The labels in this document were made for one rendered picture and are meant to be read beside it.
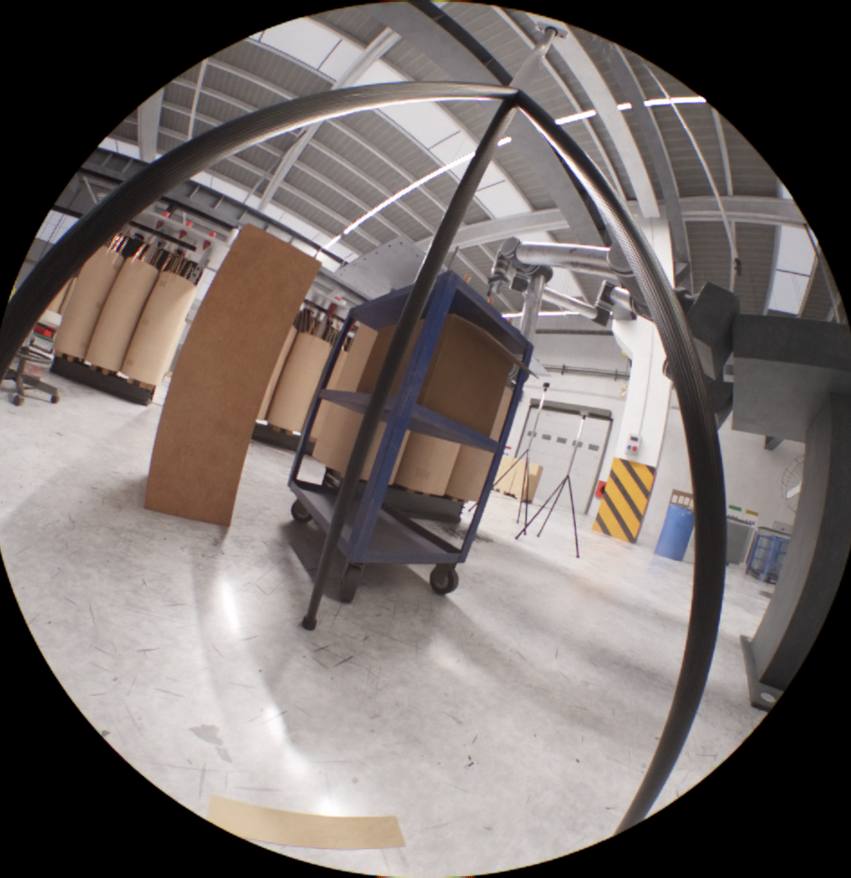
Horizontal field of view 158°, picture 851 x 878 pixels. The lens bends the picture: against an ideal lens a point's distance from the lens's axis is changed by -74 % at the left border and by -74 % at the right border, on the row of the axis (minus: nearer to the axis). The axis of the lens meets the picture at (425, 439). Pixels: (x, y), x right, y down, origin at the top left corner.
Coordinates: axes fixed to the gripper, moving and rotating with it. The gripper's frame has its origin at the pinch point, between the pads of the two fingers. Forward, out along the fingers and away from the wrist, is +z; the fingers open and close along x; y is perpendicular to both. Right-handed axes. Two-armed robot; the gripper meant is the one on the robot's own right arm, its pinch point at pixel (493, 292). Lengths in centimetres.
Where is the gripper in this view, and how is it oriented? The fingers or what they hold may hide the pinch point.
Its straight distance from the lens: 221.7
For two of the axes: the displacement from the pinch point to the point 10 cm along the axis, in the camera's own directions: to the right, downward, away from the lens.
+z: -3.2, 9.5, -0.4
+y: -7.8, -2.9, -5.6
